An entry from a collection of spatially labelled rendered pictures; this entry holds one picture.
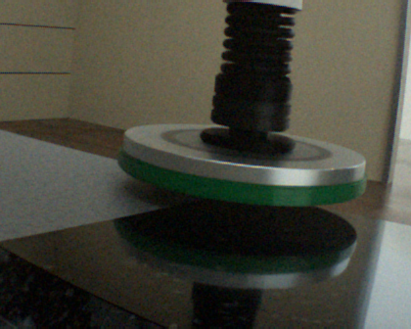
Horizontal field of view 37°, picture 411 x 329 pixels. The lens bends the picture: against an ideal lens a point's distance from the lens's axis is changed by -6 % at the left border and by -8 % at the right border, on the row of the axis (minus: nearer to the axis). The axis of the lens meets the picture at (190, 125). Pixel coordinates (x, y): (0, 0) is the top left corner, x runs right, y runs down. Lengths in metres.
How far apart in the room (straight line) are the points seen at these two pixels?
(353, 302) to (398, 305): 0.03
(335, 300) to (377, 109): 5.07
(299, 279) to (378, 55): 5.05
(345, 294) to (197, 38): 5.88
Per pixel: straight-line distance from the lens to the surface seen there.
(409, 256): 0.46
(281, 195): 0.47
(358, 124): 5.47
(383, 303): 0.36
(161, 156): 0.49
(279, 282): 0.37
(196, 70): 6.20
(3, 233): 0.41
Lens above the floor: 0.95
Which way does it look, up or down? 7 degrees down
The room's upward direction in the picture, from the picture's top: 6 degrees clockwise
